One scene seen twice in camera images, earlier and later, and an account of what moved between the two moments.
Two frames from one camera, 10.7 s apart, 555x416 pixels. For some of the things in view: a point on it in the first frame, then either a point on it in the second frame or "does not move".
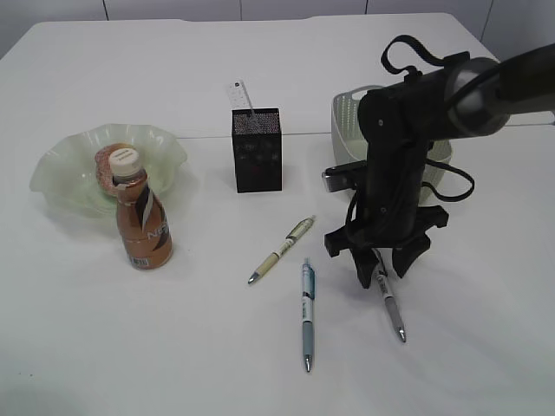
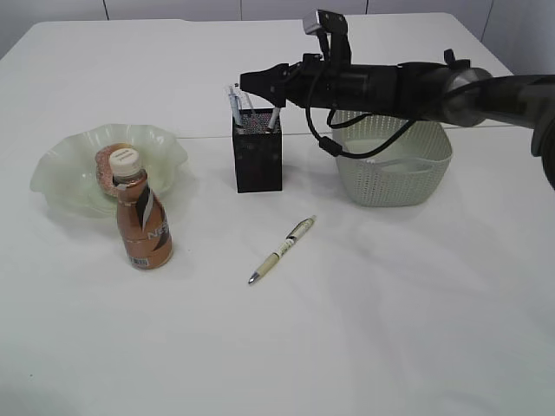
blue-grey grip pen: (308, 295) to (235, 106)
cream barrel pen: (297, 232) does not move
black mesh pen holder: (257, 150) does not move
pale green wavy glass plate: (66, 178) does not move
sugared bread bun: (103, 169) does not move
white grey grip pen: (382, 281) to (274, 119)
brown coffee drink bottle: (144, 224) does not move
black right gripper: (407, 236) to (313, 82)
